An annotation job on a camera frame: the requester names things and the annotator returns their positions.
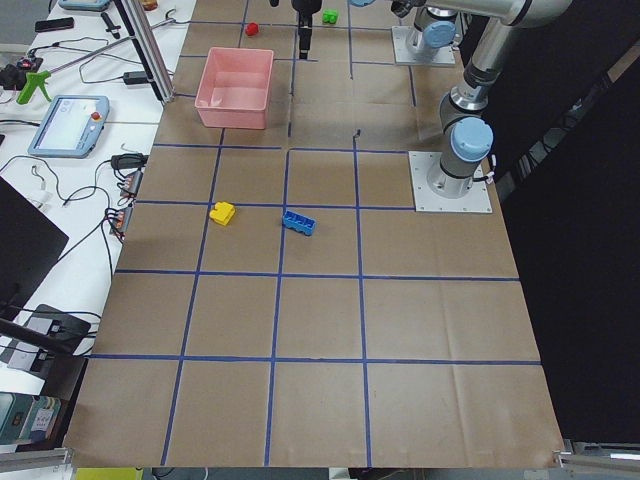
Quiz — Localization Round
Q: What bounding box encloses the green toy block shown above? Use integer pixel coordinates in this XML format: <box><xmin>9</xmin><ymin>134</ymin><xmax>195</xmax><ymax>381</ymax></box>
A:
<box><xmin>322</xmin><ymin>9</ymin><xmax>339</xmax><ymax>25</ymax></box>

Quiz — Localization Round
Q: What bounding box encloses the blue toy block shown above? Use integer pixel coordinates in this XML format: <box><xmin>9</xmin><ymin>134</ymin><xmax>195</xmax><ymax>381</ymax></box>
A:
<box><xmin>282</xmin><ymin>210</ymin><xmax>316</xmax><ymax>236</ymax></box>

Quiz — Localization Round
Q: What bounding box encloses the yellow toy block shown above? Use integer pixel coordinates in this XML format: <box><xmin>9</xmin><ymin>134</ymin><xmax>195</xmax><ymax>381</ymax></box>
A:
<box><xmin>209</xmin><ymin>201</ymin><xmax>236</xmax><ymax>226</ymax></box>

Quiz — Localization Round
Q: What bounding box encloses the black monitor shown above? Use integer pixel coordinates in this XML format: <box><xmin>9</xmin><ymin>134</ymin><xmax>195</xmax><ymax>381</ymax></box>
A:
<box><xmin>0</xmin><ymin>179</ymin><xmax>69</xmax><ymax>320</ymax></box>

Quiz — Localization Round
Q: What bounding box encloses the orange connector hub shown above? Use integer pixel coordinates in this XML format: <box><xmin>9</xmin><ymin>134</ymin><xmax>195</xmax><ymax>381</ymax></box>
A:
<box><xmin>118</xmin><ymin>170</ymin><xmax>143</xmax><ymax>198</ymax></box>
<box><xmin>107</xmin><ymin>206</ymin><xmax>133</xmax><ymax>236</ymax></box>

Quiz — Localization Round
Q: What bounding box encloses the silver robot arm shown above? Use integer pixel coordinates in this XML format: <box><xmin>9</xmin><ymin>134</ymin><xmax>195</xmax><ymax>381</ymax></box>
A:
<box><xmin>390</xmin><ymin>1</ymin><xmax>571</xmax><ymax>199</ymax></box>
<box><xmin>290</xmin><ymin>0</ymin><xmax>458</xmax><ymax>60</ymax></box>

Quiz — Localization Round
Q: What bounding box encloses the green handled grabber tool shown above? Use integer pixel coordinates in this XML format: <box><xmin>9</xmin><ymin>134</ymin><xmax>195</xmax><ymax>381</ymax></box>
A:
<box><xmin>16</xmin><ymin>36</ymin><xmax>134</xmax><ymax>105</ymax></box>

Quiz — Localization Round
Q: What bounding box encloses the black power brick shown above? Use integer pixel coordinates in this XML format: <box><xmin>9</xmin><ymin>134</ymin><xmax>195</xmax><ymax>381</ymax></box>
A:
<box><xmin>110</xmin><ymin>152</ymin><xmax>149</xmax><ymax>170</ymax></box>

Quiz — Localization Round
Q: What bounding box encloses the aluminium frame post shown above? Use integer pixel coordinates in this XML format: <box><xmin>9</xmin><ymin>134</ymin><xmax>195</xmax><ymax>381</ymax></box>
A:
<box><xmin>114</xmin><ymin>0</ymin><xmax>175</xmax><ymax>105</ymax></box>

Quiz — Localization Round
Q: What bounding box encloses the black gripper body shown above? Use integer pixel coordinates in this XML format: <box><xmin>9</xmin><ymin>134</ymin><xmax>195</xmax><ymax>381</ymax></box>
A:
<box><xmin>291</xmin><ymin>0</ymin><xmax>320</xmax><ymax>15</ymax></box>

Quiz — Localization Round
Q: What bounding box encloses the black smartphone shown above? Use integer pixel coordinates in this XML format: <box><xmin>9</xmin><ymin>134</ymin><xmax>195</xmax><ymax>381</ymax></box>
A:
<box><xmin>34</xmin><ymin>17</ymin><xmax>75</xmax><ymax>33</ymax></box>

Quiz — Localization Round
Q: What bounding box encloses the blue teach pendant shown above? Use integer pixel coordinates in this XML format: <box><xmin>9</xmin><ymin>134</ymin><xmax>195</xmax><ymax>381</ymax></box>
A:
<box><xmin>27</xmin><ymin>95</ymin><xmax>110</xmax><ymax>158</ymax></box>
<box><xmin>58</xmin><ymin>0</ymin><xmax>111</xmax><ymax>12</ymax></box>

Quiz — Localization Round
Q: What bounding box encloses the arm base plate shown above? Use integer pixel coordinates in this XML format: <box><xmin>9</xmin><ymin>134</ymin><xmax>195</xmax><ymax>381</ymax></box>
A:
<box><xmin>408</xmin><ymin>151</ymin><xmax>492</xmax><ymax>214</ymax></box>
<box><xmin>391</xmin><ymin>26</ymin><xmax>456</xmax><ymax>67</ymax></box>

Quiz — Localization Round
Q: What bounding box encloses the black power adapter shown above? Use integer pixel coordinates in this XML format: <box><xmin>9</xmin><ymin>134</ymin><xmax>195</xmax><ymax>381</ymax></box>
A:
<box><xmin>122</xmin><ymin>71</ymin><xmax>148</xmax><ymax>85</ymax></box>

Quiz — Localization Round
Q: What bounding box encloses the black monitor stand base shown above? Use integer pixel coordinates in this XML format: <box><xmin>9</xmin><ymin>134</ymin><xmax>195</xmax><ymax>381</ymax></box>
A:
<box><xmin>25</xmin><ymin>304</ymin><xmax>91</xmax><ymax>354</ymax></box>

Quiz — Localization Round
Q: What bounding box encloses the pink plastic box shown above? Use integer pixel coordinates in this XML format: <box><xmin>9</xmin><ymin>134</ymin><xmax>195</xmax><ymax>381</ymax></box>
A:
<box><xmin>194</xmin><ymin>47</ymin><xmax>274</xmax><ymax>130</ymax></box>

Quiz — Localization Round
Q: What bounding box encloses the red toy block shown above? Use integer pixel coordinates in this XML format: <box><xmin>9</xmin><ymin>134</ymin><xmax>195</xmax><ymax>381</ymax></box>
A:
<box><xmin>245</xmin><ymin>22</ymin><xmax>260</xmax><ymax>37</ymax></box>

